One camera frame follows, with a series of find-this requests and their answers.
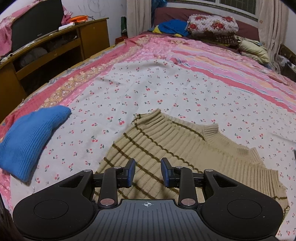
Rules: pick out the cluttered nightstand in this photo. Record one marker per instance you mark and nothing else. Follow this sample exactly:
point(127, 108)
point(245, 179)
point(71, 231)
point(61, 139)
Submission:
point(286, 61)

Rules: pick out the black television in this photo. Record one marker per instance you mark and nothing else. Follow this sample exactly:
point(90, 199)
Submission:
point(43, 18)

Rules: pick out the blue cloth pile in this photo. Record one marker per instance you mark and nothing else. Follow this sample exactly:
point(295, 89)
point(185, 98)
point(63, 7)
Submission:
point(173, 27)

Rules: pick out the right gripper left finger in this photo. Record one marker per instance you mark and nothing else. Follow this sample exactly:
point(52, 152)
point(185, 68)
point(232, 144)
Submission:
point(111, 180)

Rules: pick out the beige striped knit sweater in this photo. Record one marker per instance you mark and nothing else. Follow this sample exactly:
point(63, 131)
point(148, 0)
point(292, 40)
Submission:
point(153, 136)

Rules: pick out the bright blue folded knit garment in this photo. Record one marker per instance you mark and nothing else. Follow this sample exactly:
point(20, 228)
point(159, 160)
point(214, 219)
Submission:
point(25, 140)

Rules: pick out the beige curtain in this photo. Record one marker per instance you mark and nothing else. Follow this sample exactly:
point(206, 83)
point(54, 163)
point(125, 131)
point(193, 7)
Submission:
point(138, 16)
point(272, 26)

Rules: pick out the pink floral bed sheet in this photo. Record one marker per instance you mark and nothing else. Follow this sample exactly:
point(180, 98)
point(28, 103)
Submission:
point(186, 79)

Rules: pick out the pale green pillow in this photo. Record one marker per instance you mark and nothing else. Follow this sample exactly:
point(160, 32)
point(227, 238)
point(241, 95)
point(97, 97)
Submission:
point(253, 49)

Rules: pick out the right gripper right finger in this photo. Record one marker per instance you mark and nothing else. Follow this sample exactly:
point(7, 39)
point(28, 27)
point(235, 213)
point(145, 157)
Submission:
point(182, 178)

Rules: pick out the wooden TV cabinet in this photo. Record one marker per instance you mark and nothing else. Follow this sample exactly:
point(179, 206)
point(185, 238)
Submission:
point(27, 69)

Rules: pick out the orange item on cabinet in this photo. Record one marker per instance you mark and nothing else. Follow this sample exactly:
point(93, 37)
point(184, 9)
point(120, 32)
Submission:
point(78, 19)

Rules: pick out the maroon sofa back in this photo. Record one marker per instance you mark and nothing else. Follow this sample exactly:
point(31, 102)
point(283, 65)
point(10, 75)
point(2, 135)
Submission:
point(168, 13)

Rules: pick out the red floral folded quilt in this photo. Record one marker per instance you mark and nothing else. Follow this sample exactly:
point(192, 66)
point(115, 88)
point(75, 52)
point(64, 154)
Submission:
point(221, 29)

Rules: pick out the left beige curtain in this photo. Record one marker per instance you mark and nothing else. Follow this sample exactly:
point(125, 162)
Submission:
point(138, 16)

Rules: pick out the right beige curtain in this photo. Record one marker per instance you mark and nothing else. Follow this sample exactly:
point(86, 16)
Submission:
point(272, 26)

